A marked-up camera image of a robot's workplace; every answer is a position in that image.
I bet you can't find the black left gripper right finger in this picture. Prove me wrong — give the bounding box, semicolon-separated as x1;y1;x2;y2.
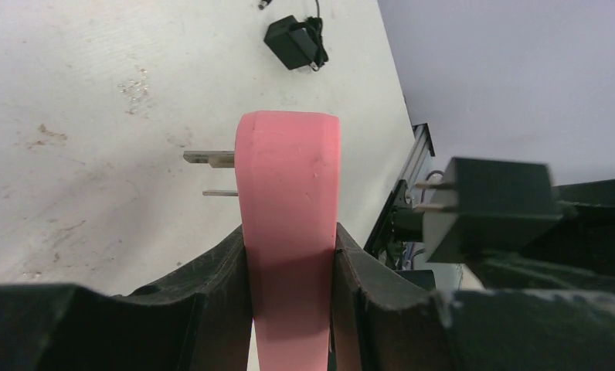
331;226;615;370

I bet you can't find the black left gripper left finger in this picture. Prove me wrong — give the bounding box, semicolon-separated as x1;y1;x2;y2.
0;229;252;370

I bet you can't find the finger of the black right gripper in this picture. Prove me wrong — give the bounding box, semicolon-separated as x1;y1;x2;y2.
466;254;615;294
550;179;615;246

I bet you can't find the black power adapter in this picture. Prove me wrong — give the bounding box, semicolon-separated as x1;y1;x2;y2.
416;158;563;264

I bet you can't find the pink triangular power strip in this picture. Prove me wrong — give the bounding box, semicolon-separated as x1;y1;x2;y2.
183;111;341;370

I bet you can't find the black TP-Link adapter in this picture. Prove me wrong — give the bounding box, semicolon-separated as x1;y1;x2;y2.
263;15;318;70

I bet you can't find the aluminium frame rail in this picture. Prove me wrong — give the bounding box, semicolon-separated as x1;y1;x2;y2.
364;123;435;270

